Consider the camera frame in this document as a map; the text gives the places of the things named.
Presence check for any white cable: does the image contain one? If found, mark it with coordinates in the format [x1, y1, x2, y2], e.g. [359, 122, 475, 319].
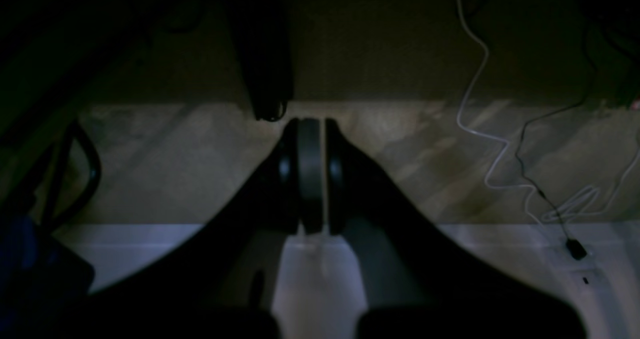
[450, 0, 640, 227]

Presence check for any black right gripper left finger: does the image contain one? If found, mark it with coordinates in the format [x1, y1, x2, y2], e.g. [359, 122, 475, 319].
[75, 118, 323, 339]

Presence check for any black curved tube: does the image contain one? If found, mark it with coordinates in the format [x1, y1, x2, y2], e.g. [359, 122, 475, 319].
[40, 121, 102, 230]

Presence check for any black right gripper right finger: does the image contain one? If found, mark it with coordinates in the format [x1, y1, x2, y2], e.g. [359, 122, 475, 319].
[326, 119, 587, 339]

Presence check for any black chair leg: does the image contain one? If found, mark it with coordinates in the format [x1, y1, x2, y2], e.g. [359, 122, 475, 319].
[225, 0, 294, 122]

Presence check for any black cable with plug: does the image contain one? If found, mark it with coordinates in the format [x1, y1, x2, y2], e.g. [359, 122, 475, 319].
[515, 24, 601, 261]

